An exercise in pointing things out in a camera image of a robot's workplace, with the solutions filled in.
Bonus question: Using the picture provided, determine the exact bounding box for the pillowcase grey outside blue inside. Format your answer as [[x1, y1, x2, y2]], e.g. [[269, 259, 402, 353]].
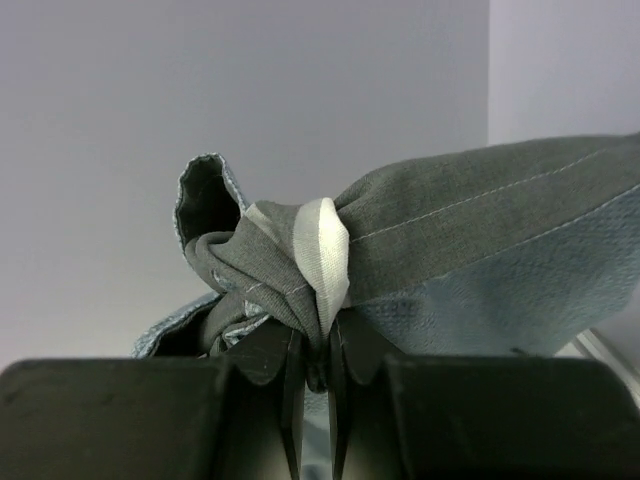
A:
[[134, 134, 639, 479]]

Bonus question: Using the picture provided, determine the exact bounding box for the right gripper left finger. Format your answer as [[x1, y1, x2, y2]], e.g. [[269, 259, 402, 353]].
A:
[[1, 324, 303, 479]]

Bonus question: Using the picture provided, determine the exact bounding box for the aluminium rail frame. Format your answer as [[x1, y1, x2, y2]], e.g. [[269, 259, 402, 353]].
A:
[[571, 328, 639, 375]]

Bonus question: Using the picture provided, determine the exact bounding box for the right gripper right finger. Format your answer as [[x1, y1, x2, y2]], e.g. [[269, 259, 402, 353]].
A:
[[329, 312, 639, 479]]

